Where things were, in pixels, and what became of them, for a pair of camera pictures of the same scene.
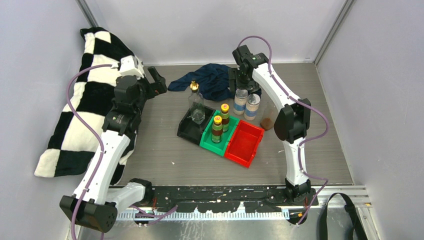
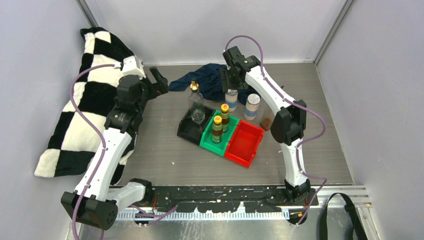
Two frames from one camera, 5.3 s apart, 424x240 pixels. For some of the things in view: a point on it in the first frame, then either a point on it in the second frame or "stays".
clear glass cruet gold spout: x=196 y=104 stays
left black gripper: x=157 y=87 stays
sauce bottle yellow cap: x=225 y=115 stays
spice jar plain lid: x=241 y=96 to x=231 y=98
